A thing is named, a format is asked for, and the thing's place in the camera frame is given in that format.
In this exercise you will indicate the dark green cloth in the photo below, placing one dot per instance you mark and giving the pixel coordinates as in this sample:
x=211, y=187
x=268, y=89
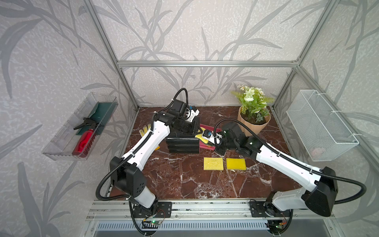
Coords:
x=101, y=113

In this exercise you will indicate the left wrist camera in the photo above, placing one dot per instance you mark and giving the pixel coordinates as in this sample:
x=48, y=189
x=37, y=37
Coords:
x=192, y=113

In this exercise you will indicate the clear plastic wall tray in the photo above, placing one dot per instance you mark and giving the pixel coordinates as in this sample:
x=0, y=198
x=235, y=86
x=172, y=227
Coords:
x=76, y=139

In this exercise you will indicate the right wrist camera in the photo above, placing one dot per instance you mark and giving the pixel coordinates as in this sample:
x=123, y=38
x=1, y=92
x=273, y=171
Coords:
x=213, y=138

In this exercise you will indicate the white wire mesh basket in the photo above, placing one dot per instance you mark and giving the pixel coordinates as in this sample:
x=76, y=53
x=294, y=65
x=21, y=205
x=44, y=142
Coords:
x=323, y=133

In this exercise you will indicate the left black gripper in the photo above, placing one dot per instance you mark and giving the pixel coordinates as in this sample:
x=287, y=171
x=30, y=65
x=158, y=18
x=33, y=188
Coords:
x=195, y=126

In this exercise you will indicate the bright yellow foam sponge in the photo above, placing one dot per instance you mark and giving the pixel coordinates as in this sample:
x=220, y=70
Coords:
x=236, y=164

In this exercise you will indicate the pink drawer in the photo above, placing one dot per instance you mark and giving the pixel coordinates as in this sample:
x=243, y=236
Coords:
x=203, y=146

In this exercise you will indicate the red black pruning shears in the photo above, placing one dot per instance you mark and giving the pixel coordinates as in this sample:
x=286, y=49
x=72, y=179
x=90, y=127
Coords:
x=84, y=144

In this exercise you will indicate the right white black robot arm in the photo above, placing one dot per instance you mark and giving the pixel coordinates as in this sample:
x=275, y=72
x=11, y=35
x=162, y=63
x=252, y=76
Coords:
x=316, y=193

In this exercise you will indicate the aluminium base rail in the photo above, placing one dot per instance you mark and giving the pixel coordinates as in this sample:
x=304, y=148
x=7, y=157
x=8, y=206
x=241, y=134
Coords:
x=188, y=209

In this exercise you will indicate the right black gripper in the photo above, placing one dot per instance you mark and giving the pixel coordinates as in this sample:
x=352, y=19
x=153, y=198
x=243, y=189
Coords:
x=218, y=151

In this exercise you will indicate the green artificial plant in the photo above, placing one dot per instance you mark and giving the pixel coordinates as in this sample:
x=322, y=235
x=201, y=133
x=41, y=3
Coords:
x=253, y=104

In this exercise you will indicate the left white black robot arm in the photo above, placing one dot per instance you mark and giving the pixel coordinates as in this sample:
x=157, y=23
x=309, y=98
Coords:
x=127, y=171

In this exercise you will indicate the yellow work glove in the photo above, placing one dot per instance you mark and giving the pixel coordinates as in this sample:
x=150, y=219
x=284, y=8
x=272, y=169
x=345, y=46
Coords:
x=144, y=130

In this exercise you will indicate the beige plant pot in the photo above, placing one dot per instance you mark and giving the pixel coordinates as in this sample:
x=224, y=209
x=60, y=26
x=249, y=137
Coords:
x=256, y=128

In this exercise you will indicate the wavy yellow cloth sponge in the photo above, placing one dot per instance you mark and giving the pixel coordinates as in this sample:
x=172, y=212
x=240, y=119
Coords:
x=202, y=138

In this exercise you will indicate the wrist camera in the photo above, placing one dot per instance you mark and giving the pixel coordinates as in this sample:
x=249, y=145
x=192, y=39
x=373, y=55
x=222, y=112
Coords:
x=192, y=113
x=213, y=138

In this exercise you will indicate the black drawer unit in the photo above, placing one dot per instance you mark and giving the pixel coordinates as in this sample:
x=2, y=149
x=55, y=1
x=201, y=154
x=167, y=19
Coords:
x=179, y=143

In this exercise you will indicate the yellow cellulose sponge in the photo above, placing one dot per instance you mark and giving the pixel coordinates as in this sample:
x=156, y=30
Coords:
x=213, y=164

